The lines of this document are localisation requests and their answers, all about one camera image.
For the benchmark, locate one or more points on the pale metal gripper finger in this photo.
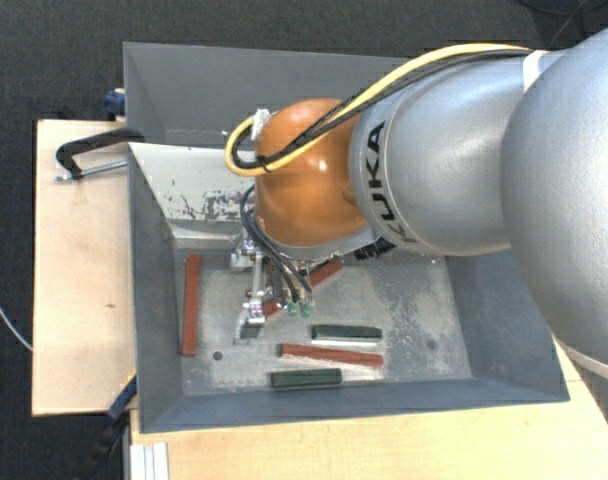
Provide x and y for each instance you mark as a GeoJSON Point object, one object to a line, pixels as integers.
{"type": "Point", "coordinates": [256, 310]}
{"type": "Point", "coordinates": [246, 253]}

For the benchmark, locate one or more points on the red-brown flat block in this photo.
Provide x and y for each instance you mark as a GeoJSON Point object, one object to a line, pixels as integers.
{"type": "Point", "coordinates": [191, 305]}
{"type": "Point", "coordinates": [331, 355]}
{"type": "Point", "coordinates": [329, 273]}

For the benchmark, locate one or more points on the dark green flat block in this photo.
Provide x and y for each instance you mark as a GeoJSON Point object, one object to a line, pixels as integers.
{"type": "Point", "coordinates": [306, 378]}
{"type": "Point", "coordinates": [346, 332]}

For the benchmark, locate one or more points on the grey metal bin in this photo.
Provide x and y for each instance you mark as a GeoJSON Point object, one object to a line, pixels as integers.
{"type": "Point", "coordinates": [414, 313]}

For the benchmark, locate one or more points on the pale wood board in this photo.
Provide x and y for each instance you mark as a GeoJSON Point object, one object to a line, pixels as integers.
{"type": "Point", "coordinates": [81, 268]}

